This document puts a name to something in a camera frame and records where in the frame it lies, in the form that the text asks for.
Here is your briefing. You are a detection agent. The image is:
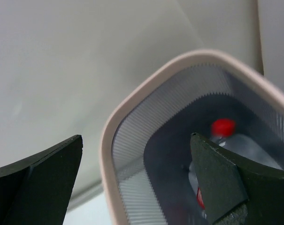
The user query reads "red label water bottle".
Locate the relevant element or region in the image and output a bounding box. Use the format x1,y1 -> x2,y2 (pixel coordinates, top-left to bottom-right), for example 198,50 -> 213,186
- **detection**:
188,119 -> 284,220

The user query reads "grey mesh waste bin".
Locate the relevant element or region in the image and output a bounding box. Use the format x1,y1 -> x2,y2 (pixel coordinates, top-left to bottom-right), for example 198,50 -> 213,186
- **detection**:
100,50 -> 284,225

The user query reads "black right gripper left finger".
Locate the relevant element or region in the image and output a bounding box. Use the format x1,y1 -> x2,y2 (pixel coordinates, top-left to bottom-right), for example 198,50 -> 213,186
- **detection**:
0,135 -> 83,225

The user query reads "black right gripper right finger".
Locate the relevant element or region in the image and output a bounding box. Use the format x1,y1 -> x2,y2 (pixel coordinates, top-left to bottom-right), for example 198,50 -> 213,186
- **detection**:
190,133 -> 284,225

